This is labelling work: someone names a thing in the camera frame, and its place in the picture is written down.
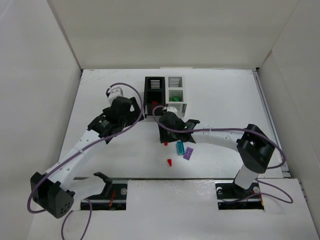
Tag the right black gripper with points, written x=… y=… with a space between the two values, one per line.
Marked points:
x=162 y=135

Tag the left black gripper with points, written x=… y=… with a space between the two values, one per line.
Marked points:
x=136 y=110

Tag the green lego square brick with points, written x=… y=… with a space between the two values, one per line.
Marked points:
x=174 y=99

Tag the teal lego plate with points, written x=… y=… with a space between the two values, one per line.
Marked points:
x=180 y=148

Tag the purple lego brick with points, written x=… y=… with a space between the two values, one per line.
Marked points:
x=188 y=153

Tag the red lego slope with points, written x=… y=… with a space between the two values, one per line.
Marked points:
x=169 y=161

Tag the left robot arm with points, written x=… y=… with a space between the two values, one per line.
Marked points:
x=56 y=189

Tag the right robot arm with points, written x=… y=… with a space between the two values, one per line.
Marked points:
x=253 y=146

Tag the white slotted container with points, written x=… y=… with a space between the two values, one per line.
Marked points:
x=175 y=87

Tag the black slotted container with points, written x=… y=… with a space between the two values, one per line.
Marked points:
x=154 y=90

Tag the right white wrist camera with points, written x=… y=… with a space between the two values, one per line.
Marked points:
x=172 y=110

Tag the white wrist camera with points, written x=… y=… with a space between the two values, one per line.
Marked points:
x=113 y=93
x=172 y=110

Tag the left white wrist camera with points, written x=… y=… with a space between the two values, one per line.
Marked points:
x=113 y=93

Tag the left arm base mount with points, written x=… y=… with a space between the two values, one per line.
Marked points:
x=104 y=193

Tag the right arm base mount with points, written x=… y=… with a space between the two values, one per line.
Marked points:
x=232 y=197

